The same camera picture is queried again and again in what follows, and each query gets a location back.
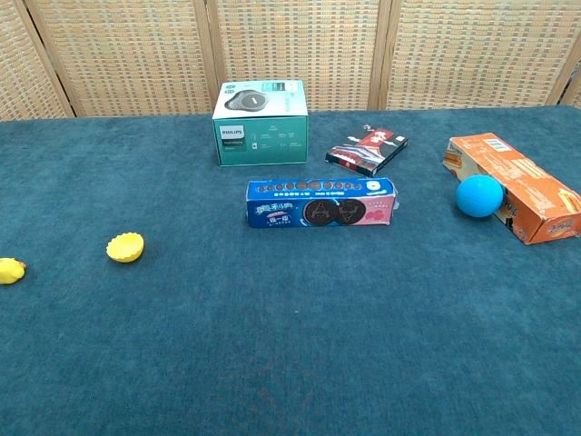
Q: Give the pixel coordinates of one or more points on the yellow eggshell cup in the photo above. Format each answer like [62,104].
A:
[125,247]

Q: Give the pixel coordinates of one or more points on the orange snack box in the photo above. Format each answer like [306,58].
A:
[522,181]

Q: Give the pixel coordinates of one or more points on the teal carpet table cover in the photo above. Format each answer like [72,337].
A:
[290,318]

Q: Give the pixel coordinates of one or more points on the woven rattan folding screen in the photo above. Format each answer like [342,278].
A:
[290,50]

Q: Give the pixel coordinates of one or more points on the blue ball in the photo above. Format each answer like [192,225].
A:
[479,195]

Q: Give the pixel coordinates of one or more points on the green white Philips box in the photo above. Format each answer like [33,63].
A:
[263,136]

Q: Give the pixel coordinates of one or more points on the blue Oreo cookie box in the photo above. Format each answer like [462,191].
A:
[318,204]

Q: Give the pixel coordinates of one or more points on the yellow toy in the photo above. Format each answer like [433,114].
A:
[9,270]

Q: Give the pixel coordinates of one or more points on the black red small box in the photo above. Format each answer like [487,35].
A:
[367,150]

